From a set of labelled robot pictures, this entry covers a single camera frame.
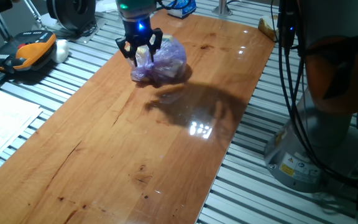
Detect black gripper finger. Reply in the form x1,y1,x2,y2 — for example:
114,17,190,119
115,36,138,68
146,27,164,63

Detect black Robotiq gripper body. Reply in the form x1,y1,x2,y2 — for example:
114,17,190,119
123,15,155,47

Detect blue translucent plastic bag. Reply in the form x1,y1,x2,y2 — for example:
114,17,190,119
130,34,188,84

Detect blue white packet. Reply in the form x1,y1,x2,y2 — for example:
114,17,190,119
166,0,198,19

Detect white paper sheet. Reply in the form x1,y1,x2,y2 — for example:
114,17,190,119
95,0,118,13

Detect white rounded object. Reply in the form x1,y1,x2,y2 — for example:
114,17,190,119
50,39,70,64

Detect black round blower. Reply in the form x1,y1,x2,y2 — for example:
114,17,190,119
46,0,97,32

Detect orange black teach pendant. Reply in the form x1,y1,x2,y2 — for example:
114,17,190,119
0,30,57,75

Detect yellow white box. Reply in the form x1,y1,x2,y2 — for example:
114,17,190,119
257,14,281,42

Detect yellow green sponges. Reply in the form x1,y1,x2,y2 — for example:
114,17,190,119
0,8,275,224

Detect black connector with blue light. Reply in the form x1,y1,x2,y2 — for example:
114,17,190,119
277,0,296,47

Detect white printed paper stack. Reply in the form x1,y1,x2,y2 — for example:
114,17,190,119
0,89,44,174

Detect metal post with base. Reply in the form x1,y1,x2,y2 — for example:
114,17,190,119
211,0,233,17

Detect black cable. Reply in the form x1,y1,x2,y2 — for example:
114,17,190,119
277,30,358,187
283,43,358,189

